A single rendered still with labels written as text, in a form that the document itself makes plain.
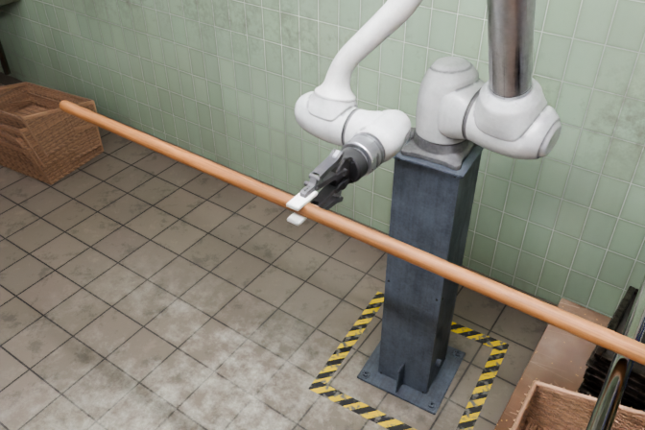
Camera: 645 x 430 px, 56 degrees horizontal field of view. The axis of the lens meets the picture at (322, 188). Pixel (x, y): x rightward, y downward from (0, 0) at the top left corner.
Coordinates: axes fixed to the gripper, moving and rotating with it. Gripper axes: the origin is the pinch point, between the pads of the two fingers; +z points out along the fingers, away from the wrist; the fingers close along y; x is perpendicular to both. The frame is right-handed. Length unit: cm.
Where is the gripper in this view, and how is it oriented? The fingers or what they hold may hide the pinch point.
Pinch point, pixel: (301, 206)
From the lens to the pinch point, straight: 124.2
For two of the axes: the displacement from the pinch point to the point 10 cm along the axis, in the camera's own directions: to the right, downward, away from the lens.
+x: -8.2, -3.3, 4.6
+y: 0.0, 8.1, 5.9
